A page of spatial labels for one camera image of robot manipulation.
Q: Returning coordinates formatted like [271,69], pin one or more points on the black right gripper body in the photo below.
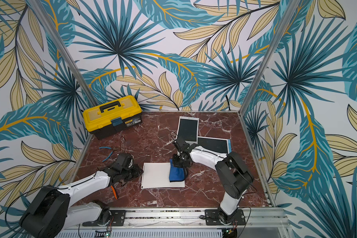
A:
[181,160]

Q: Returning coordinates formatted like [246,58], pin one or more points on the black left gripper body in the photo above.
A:
[130,173]

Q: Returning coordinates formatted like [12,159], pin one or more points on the blue microfiber cloth black trim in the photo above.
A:
[176,174]

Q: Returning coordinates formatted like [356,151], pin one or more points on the white drawing tablet front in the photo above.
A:
[188,129]

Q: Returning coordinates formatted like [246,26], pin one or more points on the white drawing tablet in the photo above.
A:
[156,175]
[188,129]

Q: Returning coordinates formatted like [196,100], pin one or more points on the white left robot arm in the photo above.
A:
[54,208]

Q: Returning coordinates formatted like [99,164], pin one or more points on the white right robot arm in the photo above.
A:
[233,173]

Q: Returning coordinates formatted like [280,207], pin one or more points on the blue framed drawing tablet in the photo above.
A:
[219,145]

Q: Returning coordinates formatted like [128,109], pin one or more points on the yellow black toolbox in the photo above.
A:
[110,118]

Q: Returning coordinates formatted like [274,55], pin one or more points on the orange handled cutter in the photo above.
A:
[114,192]

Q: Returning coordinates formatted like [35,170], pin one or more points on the left aluminium corner post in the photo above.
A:
[46,21]

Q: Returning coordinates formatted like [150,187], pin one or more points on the aluminium corner post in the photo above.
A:
[46,21]
[285,20]

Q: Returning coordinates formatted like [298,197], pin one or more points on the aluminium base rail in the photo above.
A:
[256,222]

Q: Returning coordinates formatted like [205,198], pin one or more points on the right aluminium corner post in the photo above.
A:
[285,20]

